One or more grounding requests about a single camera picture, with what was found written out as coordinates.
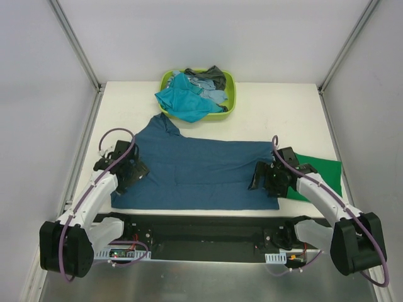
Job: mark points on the turquoise t shirt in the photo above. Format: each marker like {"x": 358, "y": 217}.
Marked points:
{"x": 183, "y": 100}

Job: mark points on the dark grey t shirt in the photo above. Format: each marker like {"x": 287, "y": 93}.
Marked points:
{"x": 213, "y": 74}

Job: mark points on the folded green t shirt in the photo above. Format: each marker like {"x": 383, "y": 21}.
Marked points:
{"x": 330, "y": 170}

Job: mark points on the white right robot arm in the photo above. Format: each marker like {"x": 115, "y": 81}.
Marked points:
{"x": 353, "y": 239}

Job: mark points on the left slotted cable duct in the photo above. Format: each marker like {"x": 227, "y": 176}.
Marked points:
{"x": 122, "y": 255}

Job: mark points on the right aluminium frame post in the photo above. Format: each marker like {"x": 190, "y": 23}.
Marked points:
{"x": 353, "y": 36}

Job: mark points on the dark blue t shirt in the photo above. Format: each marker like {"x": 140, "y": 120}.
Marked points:
{"x": 195, "y": 173}

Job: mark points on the right slotted cable duct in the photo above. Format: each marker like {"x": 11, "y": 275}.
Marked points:
{"x": 279, "y": 258}

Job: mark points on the left aluminium frame post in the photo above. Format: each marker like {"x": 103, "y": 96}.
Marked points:
{"x": 73, "y": 40}

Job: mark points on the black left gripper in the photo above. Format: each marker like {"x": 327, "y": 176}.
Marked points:
{"x": 135, "y": 172}

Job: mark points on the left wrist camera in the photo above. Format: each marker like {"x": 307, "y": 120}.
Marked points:
{"x": 104, "y": 152}

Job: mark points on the light blue t shirt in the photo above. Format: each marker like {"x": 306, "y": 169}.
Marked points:
{"x": 202, "y": 87}

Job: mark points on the slotted cable duct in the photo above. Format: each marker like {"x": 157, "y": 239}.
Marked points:
{"x": 122, "y": 255}
{"x": 279, "y": 258}

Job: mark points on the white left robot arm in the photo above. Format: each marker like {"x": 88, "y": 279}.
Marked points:
{"x": 68, "y": 244}

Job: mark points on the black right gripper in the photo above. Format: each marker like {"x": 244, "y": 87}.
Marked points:
{"x": 261, "y": 175}

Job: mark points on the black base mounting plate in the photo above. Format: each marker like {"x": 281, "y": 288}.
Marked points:
{"x": 202, "y": 238}

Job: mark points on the aluminium frame post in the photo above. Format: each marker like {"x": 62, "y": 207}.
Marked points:
{"x": 73, "y": 40}
{"x": 353, "y": 36}

